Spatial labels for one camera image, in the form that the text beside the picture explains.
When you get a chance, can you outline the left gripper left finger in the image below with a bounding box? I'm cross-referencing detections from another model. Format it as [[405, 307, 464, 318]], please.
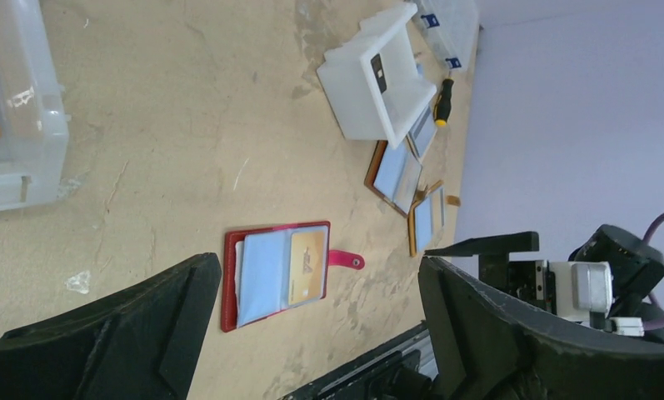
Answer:
[[0, 253, 222, 399]]

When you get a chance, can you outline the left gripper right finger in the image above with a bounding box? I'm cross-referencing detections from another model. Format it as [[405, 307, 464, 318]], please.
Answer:
[[418, 257, 664, 399]]

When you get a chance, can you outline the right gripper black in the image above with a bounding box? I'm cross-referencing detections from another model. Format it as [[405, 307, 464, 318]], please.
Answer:
[[424, 231, 552, 313]]

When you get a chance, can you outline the red card holder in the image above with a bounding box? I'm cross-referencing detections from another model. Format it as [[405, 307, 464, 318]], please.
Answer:
[[220, 221, 365, 333]]

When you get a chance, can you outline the gold VIP card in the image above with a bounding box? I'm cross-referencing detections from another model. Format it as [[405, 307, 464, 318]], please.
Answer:
[[287, 226, 327, 307]]

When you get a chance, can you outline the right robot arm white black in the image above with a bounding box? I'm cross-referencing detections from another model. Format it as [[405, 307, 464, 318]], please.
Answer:
[[425, 224, 664, 344]]

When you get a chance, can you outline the open tan card holder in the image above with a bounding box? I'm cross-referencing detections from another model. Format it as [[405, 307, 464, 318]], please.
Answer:
[[407, 180, 462, 258]]

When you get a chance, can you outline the open brown card holder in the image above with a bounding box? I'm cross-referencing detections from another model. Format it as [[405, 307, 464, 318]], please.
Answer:
[[364, 141, 422, 218]]

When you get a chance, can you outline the yellow black screwdriver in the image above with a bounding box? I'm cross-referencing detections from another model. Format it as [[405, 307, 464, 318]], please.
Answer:
[[433, 77, 454, 127]]

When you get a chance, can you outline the small white square bin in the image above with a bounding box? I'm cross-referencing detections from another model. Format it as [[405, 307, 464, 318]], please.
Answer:
[[317, 2, 437, 148]]

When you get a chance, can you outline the white two-compartment bin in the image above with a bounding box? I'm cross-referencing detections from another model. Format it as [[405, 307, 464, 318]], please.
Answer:
[[0, 1, 69, 212]]

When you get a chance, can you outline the black item in bin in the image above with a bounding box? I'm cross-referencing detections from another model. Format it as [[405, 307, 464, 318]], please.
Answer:
[[370, 53, 387, 93]]

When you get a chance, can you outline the clear plastic organizer box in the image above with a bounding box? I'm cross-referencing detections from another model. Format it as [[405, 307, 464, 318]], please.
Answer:
[[413, 0, 479, 71]]

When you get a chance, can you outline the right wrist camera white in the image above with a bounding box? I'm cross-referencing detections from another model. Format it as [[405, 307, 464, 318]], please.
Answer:
[[547, 262, 645, 338]]

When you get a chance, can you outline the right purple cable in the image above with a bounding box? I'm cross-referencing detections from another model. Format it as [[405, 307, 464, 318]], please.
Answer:
[[640, 207, 664, 333]]

